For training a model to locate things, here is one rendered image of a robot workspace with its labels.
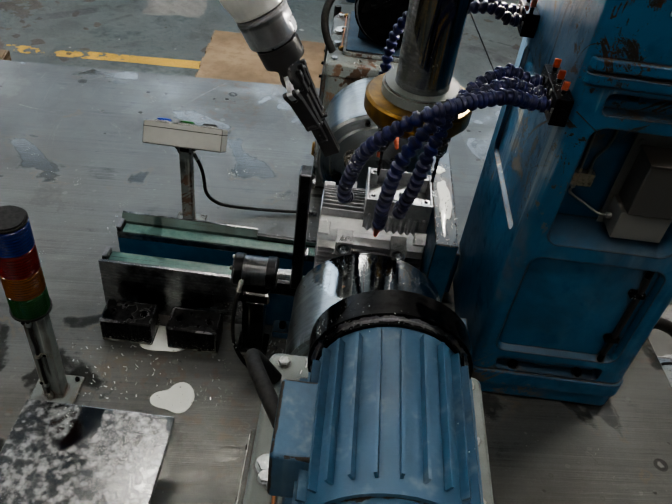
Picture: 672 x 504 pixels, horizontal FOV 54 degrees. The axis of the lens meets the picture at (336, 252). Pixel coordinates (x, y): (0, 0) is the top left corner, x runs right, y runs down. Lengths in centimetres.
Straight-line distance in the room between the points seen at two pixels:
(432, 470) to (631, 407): 93
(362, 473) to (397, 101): 65
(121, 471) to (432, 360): 58
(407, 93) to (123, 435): 70
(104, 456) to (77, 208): 78
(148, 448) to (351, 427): 55
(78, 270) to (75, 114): 66
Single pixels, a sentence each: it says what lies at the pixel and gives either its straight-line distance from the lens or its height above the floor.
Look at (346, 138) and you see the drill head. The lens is 143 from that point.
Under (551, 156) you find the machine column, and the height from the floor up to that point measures 136.
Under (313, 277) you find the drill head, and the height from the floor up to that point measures 112.
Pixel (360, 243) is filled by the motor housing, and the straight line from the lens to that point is 122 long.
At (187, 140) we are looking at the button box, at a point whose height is 106.
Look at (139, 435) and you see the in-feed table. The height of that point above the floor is 92.
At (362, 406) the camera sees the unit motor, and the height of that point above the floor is 135.
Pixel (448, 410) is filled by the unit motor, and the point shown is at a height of 135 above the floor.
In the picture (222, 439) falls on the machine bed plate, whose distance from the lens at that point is 125.
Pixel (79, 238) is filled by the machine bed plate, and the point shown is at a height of 80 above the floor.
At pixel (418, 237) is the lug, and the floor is 109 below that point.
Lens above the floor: 186
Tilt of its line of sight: 42 degrees down
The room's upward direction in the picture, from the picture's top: 8 degrees clockwise
